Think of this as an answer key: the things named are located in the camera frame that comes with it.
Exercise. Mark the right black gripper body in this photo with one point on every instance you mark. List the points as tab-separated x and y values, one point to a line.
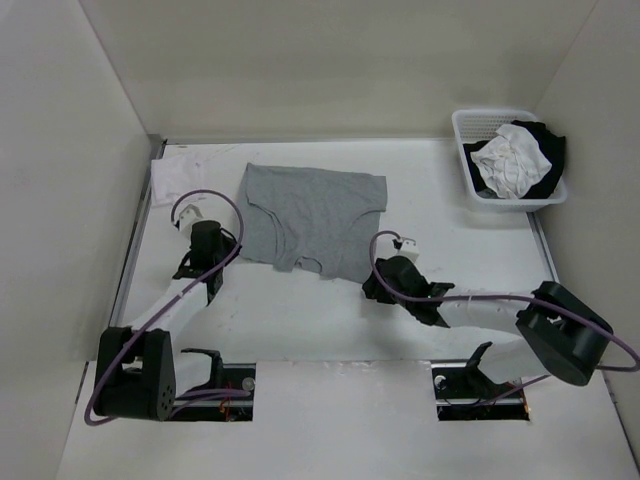
382	293

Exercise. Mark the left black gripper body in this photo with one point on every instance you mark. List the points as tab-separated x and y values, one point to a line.
227	247

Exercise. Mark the grey tank top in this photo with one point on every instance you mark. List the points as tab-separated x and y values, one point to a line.
318	220

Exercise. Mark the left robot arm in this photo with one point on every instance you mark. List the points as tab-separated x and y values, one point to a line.
140	374

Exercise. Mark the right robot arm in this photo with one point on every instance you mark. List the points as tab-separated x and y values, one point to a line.
554	333

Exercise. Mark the folded white tank top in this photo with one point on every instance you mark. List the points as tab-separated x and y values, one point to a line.
173	176

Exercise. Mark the white tank top in basket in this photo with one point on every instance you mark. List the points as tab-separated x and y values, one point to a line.
509	165

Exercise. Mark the black tank top in basket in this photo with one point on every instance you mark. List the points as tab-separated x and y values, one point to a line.
554	147

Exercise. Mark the white plastic laundry basket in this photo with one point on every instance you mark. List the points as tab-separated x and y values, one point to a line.
474	125

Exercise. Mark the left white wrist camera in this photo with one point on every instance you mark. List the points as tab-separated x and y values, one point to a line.
187	218

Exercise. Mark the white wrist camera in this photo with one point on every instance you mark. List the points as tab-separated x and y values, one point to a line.
187	218
407	248

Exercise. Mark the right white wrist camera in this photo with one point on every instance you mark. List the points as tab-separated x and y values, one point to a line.
407	248

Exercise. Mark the left metal table rail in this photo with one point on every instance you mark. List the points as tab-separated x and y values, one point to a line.
157	144

